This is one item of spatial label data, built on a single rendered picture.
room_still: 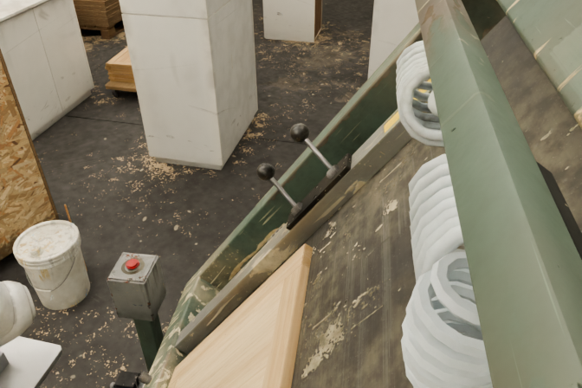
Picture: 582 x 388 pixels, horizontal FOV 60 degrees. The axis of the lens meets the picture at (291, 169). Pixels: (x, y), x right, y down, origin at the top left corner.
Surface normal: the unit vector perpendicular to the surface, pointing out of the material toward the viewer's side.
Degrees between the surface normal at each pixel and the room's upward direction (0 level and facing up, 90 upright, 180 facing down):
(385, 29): 90
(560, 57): 55
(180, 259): 0
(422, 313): 62
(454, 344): 68
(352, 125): 90
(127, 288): 90
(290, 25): 90
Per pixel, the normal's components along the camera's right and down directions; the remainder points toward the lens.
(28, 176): 0.86, 0.28
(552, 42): -0.81, -0.54
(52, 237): -0.01, -0.83
